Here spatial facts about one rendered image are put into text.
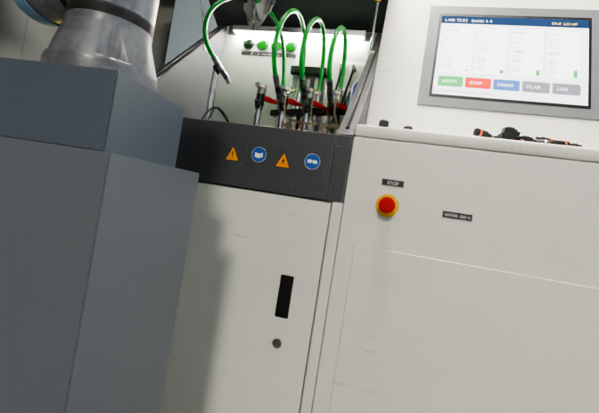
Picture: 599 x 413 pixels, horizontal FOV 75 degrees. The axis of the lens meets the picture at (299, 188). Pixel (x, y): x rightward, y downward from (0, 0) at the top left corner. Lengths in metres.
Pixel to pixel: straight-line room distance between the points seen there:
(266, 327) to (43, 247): 0.60
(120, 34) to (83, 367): 0.42
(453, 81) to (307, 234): 0.63
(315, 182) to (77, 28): 0.57
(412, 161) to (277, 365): 0.57
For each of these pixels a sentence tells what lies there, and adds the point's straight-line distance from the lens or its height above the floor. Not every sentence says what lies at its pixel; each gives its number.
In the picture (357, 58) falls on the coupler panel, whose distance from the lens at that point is 1.56.
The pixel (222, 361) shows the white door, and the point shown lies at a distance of 1.05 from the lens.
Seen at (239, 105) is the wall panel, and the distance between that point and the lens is 1.63.
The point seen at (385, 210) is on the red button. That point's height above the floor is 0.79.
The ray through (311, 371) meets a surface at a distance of 0.99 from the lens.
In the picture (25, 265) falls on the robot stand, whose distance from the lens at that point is 0.53.
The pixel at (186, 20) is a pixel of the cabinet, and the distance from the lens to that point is 3.85.
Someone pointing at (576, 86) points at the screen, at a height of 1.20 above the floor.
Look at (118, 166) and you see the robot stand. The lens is 0.49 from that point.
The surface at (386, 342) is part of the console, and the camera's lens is 0.94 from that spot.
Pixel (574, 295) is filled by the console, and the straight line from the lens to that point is 0.98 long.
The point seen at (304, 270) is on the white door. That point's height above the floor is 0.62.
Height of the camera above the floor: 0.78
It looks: 2 degrees up
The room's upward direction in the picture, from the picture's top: 9 degrees clockwise
